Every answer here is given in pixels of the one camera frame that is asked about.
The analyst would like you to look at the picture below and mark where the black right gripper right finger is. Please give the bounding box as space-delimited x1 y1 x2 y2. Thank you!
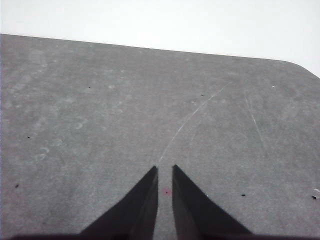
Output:
171 164 252 237

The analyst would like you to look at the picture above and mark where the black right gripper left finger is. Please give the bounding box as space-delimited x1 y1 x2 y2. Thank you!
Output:
79 165 159 237

